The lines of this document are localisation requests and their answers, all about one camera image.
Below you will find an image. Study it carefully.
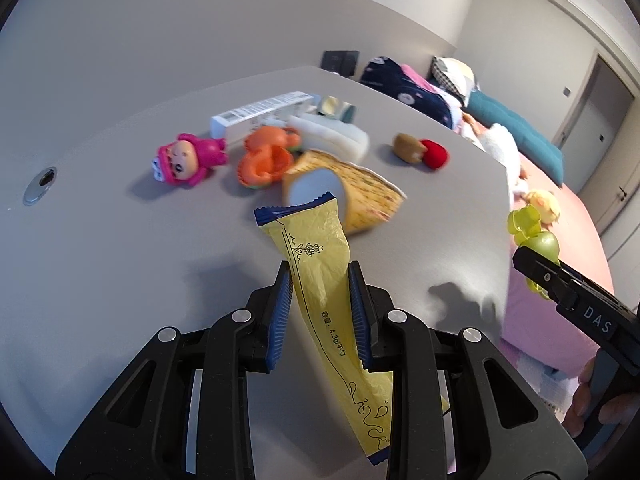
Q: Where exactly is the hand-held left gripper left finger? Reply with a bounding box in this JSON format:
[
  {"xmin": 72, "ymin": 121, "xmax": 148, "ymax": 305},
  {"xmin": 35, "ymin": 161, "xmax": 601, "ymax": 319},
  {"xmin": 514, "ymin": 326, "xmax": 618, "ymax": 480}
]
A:
[{"xmin": 56, "ymin": 260, "xmax": 296, "ymax": 480}]

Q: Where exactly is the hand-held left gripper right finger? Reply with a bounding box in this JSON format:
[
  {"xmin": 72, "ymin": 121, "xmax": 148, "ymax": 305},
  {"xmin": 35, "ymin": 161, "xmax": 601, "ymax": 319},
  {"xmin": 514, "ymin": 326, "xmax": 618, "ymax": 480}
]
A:
[{"xmin": 348, "ymin": 260, "xmax": 587, "ymax": 480}]

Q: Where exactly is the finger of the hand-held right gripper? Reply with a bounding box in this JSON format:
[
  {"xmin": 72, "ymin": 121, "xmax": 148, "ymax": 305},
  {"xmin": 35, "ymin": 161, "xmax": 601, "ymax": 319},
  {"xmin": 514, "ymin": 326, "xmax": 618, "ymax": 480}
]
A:
[{"xmin": 512, "ymin": 243, "xmax": 576, "ymax": 308}]

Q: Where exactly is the green plastic toy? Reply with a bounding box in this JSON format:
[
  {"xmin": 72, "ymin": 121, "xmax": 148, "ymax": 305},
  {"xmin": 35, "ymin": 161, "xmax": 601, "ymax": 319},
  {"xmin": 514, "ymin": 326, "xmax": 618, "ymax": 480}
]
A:
[{"xmin": 507, "ymin": 205, "xmax": 561, "ymax": 301}]

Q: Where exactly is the yellow snack packet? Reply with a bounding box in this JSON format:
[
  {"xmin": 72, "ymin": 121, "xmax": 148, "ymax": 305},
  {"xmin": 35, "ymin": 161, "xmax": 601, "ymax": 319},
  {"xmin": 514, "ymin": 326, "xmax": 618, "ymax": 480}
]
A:
[{"xmin": 253, "ymin": 191, "xmax": 450, "ymax": 466}]

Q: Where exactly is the brown plush toy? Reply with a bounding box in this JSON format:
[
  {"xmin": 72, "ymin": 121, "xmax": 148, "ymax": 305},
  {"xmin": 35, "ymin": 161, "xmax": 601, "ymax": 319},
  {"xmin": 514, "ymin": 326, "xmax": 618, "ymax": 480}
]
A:
[{"xmin": 393, "ymin": 133, "xmax": 426, "ymax": 164}]

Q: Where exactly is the long white printed box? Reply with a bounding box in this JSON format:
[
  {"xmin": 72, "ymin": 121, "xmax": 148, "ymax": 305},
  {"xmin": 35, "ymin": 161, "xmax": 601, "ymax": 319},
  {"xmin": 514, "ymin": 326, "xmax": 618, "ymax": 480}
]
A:
[{"xmin": 210, "ymin": 91, "xmax": 315, "ymax": 140}]

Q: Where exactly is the person's right hand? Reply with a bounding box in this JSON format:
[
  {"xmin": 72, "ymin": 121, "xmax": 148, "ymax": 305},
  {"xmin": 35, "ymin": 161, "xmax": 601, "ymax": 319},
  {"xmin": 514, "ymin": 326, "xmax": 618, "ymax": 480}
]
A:
[{"xmin": 564, "ymin": 355, "xmax": 601, "ymax": 436}]

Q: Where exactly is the pink bed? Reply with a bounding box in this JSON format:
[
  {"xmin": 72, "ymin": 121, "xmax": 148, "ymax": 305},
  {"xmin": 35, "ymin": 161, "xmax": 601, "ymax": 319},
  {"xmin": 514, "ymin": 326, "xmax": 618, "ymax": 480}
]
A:
[{"xmin": 450, "ymin": 125, "xmax": 617, "ymax": 371}]

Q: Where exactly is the yellow chick plush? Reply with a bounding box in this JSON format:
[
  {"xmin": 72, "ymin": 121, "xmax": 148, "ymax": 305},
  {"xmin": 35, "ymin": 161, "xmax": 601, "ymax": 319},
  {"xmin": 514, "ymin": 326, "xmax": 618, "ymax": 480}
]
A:
[{"xmin": 520, "ymin": 189, "xmax": 561, "ymax": 223}]

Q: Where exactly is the foam floor mat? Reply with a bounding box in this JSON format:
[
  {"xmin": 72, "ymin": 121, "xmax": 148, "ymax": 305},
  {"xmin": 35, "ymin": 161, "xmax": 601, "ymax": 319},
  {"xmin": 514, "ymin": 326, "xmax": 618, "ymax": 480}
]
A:
[{"xmin": 500, "ymin": 342, "xmax": 573, "ymax": 413}]

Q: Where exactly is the yellow paper cup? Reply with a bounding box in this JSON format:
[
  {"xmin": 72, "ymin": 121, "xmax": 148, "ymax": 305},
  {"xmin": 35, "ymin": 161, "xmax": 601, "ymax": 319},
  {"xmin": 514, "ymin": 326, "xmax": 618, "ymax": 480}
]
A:
[{"xmin": 281, "ymin": 149, "xmax": 407, "ymax": 237}]

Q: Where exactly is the white goose plush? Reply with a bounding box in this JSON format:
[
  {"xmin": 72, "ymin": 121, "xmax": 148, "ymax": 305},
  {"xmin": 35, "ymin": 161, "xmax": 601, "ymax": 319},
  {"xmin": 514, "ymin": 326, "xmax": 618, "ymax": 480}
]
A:
[{"xmin": 460, "ymin": 122, "xmax": 531, "ymax": 196}]

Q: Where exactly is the teal cushion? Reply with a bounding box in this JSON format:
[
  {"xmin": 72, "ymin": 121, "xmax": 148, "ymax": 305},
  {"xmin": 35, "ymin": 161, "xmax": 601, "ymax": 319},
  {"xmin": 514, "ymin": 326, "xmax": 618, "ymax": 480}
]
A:
[{"xmin": 465, "ymin": 87, "xmax": 565, "ymax": 186}]

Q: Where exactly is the orange plastic toy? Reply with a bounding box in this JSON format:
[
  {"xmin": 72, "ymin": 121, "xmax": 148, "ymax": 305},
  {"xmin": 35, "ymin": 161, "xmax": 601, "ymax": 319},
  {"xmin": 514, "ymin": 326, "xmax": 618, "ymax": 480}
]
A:
[{"xmin": 236, "ymin": 126, "xmax": 302, "ymax": 190}]

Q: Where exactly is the red round toy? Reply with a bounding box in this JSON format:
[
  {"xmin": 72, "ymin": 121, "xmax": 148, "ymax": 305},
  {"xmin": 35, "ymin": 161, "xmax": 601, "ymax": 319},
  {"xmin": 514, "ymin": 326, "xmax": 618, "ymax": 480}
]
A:
[{"xmin": 419, "ymin": 139, "xmax": 450, "ymax": 170}]

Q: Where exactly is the grey door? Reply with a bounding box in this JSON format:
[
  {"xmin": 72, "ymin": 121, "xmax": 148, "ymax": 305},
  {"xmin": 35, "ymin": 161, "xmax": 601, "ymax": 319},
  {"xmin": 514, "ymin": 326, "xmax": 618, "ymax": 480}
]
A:
[{"xmin": 552, "ymin": 55, "xmax": 636, "ymax": 196}]

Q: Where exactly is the white foam piece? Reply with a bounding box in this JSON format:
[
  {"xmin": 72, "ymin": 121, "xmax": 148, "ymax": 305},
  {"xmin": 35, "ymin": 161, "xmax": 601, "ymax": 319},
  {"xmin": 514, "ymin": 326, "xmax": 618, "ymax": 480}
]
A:
[{"xmin": 288, "ymin": 114, "xmax": 371, "ymax": 162}]

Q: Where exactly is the pink doll toy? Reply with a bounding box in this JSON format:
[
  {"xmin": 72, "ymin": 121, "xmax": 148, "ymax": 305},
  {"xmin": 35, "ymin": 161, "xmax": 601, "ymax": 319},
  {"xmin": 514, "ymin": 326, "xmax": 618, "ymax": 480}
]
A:
[{"xmin": 152, "ymin": 133, "xmax": 230, "ymax": 188}]

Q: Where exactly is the teal and cream toy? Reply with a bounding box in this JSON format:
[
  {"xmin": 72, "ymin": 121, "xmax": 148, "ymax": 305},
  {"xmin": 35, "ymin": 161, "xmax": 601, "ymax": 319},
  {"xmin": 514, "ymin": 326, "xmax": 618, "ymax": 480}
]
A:
[{"xmin": 318, "ymin": 95, "xmax": 357, "ymax": 124}]

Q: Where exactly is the checkered pillow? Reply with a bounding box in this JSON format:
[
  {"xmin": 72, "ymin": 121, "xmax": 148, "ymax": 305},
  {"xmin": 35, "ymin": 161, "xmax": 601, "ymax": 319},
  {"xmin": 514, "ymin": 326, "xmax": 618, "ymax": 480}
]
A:
[{"xmin": 431, "ymin": 56, "xmax": 478, "ymax": 107}]

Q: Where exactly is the pink cloth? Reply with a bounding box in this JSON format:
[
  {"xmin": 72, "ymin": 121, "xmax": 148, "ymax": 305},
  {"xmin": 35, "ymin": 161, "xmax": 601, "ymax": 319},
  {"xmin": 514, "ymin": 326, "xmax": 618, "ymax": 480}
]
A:
[{"xmin": 400, "ymin": 64, "xmax": 451, "ymax": 108}]

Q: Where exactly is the navy patterned blanket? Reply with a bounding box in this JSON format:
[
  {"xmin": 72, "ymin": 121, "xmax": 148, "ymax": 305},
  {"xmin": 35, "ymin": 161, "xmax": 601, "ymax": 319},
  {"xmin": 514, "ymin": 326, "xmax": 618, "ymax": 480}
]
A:
[{"xmin": 360, "ymin": 56, "xmax": 463, "ymax": 131}]

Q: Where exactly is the metal table grommet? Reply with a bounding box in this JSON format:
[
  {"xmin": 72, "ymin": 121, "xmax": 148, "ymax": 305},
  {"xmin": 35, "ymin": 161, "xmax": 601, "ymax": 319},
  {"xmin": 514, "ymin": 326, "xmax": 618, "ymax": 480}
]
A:
[{"xmin": 23, "ymin": 166, "xmax": 57, "ymax": 205}]

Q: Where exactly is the black wall socket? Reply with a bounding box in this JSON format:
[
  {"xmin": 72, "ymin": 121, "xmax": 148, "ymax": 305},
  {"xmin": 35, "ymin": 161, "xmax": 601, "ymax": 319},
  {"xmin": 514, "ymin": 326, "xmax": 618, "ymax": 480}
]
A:
[{"xmin": 320, "ymin": 50, "xmax": 360, "ymax": 77}]

